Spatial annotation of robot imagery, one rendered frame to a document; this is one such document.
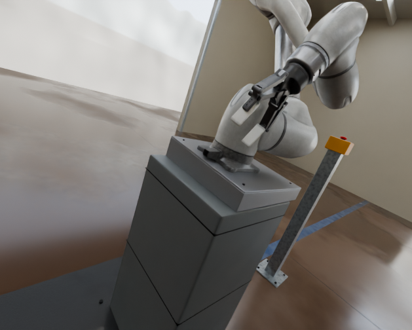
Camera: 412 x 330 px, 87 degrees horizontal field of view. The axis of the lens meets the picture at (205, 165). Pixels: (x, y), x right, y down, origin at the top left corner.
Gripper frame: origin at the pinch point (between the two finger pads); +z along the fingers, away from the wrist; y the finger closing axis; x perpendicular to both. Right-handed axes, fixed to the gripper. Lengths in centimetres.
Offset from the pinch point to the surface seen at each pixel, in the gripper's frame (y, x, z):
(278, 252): 125, -28, 25
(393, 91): 488, 21, -390
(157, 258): 19, 0, 48
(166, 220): 13.7, 4.5, 35.6
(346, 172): 574, -23, -207
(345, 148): 87, -15, -48
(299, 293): 135, -55, 37
